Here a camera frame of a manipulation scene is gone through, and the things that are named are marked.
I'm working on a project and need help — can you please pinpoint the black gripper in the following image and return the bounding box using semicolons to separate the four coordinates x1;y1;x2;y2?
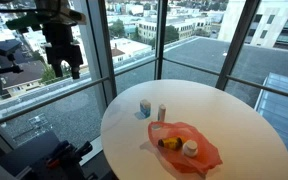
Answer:
42;22;84;81

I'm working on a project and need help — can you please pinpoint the tall white cylindrical container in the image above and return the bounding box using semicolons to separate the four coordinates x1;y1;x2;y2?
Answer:
157;103;167;123

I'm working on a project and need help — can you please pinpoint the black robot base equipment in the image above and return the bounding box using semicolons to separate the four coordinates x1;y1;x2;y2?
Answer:
0;131;95;180

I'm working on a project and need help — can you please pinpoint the orange plastic bag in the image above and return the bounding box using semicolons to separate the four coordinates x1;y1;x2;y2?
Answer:
147;120;224;176

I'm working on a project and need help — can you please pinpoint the wide grey window mullion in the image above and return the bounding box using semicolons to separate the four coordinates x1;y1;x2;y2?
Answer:
71;0;118;116

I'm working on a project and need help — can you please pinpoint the small blue white box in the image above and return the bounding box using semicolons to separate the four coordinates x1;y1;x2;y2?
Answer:
139;98;152;119

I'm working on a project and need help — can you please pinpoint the yellow fruit toy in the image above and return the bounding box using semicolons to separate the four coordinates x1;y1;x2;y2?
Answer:
157;136;184;151

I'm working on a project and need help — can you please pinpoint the round white jar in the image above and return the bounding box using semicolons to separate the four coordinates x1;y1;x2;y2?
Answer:
182;139;199;158

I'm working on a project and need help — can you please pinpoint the grey horizontal window rail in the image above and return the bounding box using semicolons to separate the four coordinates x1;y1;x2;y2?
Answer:
162;57;288;102
0;57;159;132

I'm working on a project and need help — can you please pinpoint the black camera on stand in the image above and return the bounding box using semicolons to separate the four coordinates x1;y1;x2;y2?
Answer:
0;38;25;78

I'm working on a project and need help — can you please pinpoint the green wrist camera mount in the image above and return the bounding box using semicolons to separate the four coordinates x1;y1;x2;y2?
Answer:
5;11;44;32

